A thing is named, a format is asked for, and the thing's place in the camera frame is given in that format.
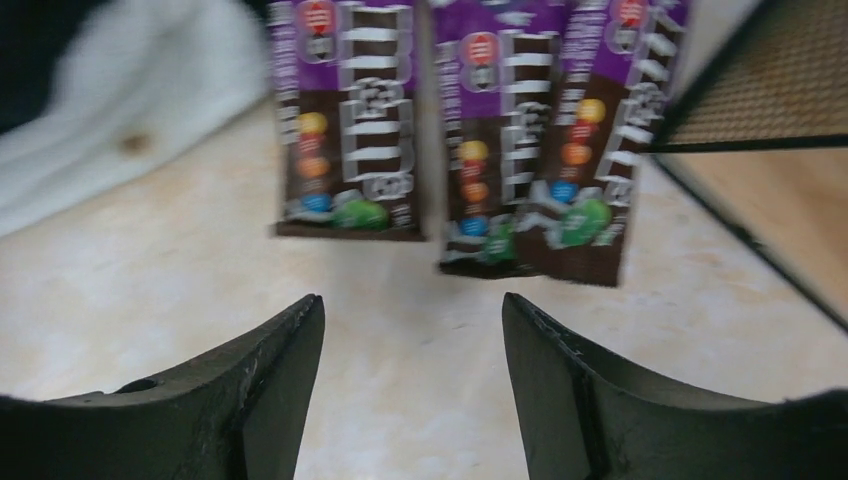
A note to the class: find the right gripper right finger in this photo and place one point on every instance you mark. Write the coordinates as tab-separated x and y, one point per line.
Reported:
585	412

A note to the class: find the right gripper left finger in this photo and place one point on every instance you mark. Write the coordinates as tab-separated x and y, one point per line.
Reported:
237	411

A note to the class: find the purple m&m bag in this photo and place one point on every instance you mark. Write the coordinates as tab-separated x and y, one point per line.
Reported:
345	79
618	59
496	62

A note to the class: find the black white checkered cloth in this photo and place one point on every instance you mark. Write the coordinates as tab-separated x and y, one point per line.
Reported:
98	93

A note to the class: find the black wire mesh shelf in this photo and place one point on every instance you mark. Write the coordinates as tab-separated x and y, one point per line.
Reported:
759	139

